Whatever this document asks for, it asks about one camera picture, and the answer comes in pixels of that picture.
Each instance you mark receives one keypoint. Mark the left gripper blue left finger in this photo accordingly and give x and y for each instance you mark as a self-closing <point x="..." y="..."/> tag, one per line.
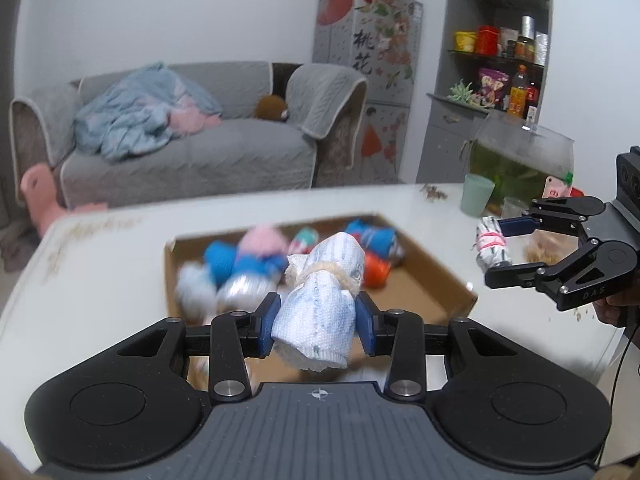
<point x="266" y="314"/>

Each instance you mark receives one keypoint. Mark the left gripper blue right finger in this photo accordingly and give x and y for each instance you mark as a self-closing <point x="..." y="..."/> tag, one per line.
<point x="365" y="310"/>

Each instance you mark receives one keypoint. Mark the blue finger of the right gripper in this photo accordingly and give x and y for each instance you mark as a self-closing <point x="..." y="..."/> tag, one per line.
<point x="521" y="275"/>
<point x="518" y="226"/>

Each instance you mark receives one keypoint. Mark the white pink striped sock bundle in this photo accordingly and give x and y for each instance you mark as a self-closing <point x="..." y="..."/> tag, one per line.
<point x="490" y="245"/>

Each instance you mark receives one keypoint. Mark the clear plastic bag bundle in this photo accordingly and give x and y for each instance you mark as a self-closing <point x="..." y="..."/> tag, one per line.
<point x="244" y="292"/>

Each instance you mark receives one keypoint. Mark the orange plastic bag bundle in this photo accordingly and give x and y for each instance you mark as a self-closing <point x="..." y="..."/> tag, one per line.
<point x="376" y="271"/>

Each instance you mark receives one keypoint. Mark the white blue striped sock bundle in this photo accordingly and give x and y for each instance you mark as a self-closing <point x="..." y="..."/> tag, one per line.
<point x="316" y="322"/>

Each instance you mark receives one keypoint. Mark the pink fluffy sock bundle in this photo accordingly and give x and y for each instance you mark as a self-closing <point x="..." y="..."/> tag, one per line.
<point x="263" y="242"/>

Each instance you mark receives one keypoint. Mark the white mesh bundle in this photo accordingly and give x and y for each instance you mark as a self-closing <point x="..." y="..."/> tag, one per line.
<point x="196" y="293"/>

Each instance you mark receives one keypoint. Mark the teal pink sock bundle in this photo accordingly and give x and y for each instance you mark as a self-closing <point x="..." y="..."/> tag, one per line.
<point x="304" y="241"/>

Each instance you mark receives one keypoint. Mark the green plastic cup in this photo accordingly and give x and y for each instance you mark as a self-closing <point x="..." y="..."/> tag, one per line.
<point x="476" y="194"/>

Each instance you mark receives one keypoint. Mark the glass fish tank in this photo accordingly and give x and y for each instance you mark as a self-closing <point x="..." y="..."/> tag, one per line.
<point x="519" y="157"/>

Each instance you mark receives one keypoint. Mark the grey shelf cabinet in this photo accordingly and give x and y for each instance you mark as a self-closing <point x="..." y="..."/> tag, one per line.
<point x="484" y="44"/>

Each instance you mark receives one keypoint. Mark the grey sofa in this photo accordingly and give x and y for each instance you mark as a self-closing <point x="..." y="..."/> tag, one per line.
<point x="316" y="145"/>

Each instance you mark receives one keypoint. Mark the brown plush toy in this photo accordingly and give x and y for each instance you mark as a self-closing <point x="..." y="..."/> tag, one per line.
<point x="273" y="108"/>

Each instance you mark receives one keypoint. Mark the pink cushion on sofa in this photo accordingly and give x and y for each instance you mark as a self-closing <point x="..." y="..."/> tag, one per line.
<point x="191" y="120"/>

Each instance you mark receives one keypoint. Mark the decorated grey refrigerator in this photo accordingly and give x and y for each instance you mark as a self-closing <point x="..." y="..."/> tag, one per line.
<point x="381" y="40"/>

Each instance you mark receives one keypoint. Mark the light blue blanket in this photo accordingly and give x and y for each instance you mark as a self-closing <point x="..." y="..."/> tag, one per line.
<point x="130" y="118"/>

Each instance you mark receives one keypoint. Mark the pink plastic stool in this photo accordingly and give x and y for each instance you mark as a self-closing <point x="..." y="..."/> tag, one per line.
<point x="41" y="196"/>

